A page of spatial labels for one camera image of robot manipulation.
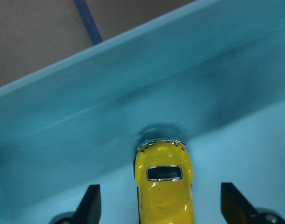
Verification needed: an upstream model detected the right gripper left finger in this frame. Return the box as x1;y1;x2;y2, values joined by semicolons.
73;184;101;224

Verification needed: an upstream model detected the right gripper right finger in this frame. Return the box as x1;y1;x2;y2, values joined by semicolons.
221;182;258;224

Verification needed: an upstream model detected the yellow beetle toy car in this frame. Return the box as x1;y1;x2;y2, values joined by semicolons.
134;139;194;224

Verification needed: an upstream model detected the light blue plastic bin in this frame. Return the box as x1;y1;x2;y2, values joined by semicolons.
0;0;285;224

